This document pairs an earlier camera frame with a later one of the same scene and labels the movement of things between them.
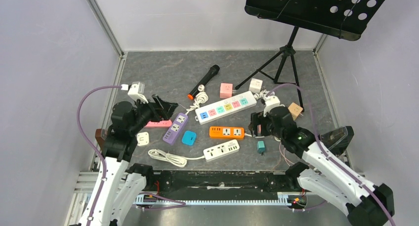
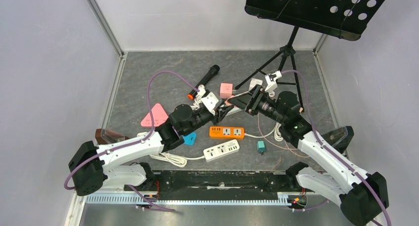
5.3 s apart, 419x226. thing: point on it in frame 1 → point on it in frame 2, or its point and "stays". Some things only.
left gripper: (167, 109) → (220, 114)
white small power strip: (220, 150) stays
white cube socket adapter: (255, 85) stays
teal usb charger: (261, 146) stays
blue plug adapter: (188, 137) stays
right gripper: (261, 123) → (250, 100)
